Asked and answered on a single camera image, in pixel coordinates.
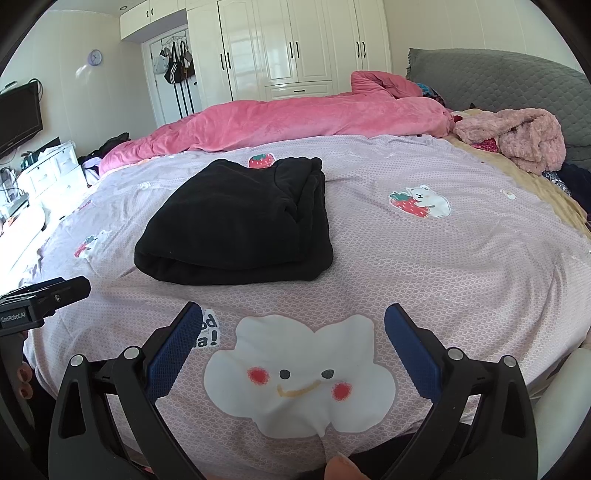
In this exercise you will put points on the white door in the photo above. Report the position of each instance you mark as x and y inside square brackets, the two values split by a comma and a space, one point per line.
[154, 97]

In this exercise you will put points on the blue patterned cloth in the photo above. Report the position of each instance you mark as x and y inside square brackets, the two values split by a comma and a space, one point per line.
[427, 90]

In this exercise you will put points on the red patterned cloth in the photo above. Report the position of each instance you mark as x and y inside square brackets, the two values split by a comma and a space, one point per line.
[487, 145]

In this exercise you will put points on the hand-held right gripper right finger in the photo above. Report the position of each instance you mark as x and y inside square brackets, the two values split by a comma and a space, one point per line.
[411, 355]

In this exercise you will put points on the pink plush quilt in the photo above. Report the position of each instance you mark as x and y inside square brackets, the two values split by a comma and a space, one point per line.
[277, 124]

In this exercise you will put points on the navy patterned cloth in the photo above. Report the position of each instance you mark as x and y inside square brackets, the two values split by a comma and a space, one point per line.
[572, 184]

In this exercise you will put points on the black long-sleeved shirt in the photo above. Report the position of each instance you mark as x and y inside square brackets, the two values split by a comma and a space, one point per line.
[231, 230]

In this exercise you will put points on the beige blanket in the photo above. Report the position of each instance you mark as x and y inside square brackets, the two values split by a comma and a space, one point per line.
[554, 203]

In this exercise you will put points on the person's right hand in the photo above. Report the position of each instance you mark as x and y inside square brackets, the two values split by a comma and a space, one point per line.
[344, 468]

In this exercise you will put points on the pink printed bedsheet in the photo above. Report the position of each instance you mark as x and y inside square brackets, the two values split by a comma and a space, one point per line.
[438, 267]

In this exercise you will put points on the dark hanging bag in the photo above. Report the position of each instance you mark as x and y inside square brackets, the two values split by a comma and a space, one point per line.
[187, 62]

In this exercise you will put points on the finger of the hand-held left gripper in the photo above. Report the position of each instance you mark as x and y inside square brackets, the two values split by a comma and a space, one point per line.
[60, 295]

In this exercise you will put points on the black striped hanging bag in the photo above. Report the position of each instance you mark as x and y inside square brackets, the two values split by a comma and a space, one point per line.
[174, 69]

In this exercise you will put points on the white dresser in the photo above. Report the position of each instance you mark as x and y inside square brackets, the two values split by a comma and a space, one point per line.
[55, 170]

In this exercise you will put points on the white wardrobe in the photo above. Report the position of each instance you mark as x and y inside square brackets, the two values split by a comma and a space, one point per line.
[300, 41]

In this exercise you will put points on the pile of dark clothes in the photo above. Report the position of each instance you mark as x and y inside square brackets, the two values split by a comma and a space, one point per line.
[111, 143]

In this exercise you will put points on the person's black pants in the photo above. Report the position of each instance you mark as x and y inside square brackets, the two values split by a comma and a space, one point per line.
[41, 424]

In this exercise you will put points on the round wall clock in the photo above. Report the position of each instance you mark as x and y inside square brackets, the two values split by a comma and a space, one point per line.
[95, 57]

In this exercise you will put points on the heap of small household items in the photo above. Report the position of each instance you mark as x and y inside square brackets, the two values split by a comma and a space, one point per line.
[11, 194]

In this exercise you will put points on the white hanging bag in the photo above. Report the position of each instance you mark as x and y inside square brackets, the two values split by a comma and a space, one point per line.
[159, 64]

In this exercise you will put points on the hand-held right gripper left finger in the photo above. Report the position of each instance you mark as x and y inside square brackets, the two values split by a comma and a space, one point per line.
[173, 355]

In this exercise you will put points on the person's left hand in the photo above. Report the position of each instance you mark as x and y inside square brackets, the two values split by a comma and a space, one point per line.
[24, 381]

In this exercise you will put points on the white bed frame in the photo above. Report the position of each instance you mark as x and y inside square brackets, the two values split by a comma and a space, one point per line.
[563, 415]

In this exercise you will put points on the grey quilted headboard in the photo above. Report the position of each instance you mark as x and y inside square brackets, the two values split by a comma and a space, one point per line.
[498, 78]

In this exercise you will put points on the pink fluffy garment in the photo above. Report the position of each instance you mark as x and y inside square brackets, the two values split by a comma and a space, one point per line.
[531, 138]

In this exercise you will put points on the black television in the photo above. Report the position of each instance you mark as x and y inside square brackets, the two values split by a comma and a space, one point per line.
[18, 120]

